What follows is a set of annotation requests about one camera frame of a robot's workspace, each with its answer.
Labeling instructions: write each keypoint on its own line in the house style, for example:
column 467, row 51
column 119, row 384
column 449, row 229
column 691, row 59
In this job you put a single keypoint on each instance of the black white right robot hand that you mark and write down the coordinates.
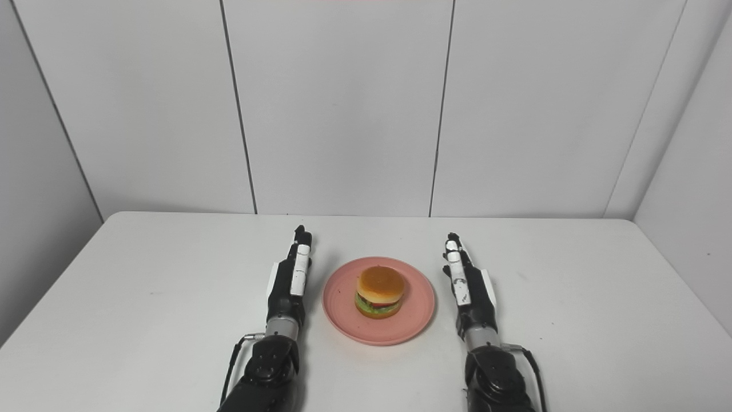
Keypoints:
column 474, row 297

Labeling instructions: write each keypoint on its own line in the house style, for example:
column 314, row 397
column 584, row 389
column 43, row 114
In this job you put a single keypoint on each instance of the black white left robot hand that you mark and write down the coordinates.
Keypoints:
column 286, row 297

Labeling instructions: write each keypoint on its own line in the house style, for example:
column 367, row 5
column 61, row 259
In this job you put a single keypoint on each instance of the pink round plate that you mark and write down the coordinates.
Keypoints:
column 343, row 315

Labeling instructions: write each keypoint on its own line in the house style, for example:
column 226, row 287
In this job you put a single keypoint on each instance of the toy hamburger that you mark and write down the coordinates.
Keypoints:
column 380, row 286

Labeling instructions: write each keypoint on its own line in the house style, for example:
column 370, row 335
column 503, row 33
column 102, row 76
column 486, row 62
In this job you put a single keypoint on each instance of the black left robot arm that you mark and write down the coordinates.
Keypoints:
column 269, row 372

